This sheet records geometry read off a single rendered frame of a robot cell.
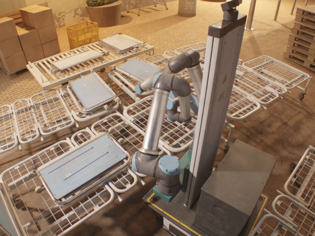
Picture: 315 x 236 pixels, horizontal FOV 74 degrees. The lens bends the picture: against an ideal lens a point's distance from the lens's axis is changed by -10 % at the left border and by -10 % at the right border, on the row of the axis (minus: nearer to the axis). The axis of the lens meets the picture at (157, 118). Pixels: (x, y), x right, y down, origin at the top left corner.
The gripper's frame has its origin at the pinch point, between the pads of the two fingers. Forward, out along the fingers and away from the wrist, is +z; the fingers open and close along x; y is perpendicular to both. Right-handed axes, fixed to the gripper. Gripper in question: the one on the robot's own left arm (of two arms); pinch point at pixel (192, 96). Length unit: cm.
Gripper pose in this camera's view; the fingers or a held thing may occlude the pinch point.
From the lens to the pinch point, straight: 233.5
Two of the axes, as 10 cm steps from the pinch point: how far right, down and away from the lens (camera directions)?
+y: -6.8, -4.7, 5.7
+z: 7.2, -2.9, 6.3
